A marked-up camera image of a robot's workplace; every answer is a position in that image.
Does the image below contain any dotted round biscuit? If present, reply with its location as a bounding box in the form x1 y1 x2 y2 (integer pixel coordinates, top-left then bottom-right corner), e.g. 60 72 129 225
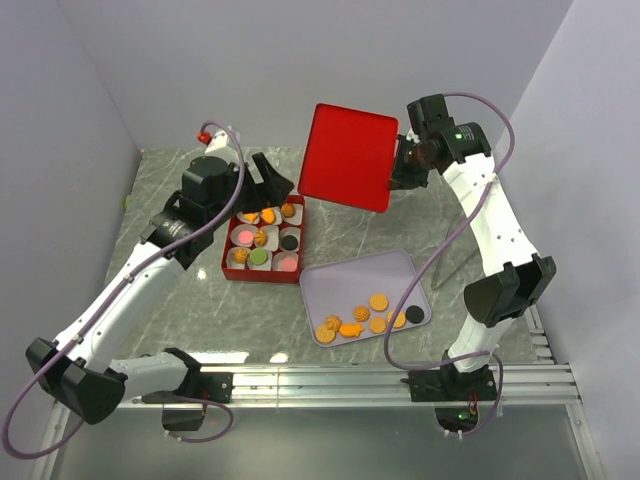
369 293 389 312
315 325 336 345
386 310 407 329

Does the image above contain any pink round cookie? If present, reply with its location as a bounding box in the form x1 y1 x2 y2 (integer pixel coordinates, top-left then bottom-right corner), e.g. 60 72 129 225
279 256 298 272
236 230 254 246

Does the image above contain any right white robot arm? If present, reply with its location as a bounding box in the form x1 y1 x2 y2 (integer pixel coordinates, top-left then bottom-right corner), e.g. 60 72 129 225
390 94 557 402

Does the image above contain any black sandwich cookie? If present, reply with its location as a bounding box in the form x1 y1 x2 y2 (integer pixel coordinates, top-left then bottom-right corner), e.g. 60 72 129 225
280 234 299 252
405 305 425 325

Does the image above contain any dotted round biscuit middle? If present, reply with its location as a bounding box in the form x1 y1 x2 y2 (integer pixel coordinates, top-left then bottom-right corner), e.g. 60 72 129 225
369 293 389 312

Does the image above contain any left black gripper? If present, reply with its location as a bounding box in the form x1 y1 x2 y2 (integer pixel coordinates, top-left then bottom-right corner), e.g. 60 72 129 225
209 152 294 228

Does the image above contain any dotted round biscuit right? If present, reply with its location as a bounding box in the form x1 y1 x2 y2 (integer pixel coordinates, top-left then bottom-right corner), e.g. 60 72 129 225
386 310 407 329

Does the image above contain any plain orange round cookie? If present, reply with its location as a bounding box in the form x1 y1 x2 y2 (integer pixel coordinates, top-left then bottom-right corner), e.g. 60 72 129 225
369 317 387 334

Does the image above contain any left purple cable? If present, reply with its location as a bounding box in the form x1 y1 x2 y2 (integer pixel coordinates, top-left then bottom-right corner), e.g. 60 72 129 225
2 119 249 460

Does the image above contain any red box lid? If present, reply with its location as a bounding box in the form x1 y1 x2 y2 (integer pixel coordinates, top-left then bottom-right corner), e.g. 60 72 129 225
298 103 399 213

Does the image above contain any green round cookie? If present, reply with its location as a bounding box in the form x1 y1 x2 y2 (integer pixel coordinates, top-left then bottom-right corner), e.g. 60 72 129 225
249 248 269 266

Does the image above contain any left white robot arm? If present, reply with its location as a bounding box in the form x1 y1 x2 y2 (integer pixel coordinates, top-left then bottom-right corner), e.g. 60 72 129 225
26 153 294 425

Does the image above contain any lilac plastic tray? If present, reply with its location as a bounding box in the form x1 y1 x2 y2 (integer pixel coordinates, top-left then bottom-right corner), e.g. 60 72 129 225
300 250 431 348

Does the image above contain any swirl cookie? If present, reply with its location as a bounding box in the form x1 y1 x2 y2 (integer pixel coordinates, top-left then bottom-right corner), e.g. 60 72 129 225
324 315 342 332
232 248 250 264
280 203 296 218
254 229 269 247

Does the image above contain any red cookie box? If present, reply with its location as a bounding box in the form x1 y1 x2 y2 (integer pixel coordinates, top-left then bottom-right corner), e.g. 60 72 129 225
221 194 306 284

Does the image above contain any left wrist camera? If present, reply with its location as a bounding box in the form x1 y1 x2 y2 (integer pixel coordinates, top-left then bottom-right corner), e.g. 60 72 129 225
197 130 239 164

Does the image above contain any dotted round biscuit left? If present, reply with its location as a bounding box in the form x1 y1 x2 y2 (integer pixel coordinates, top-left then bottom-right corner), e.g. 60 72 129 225
315 325 336 345

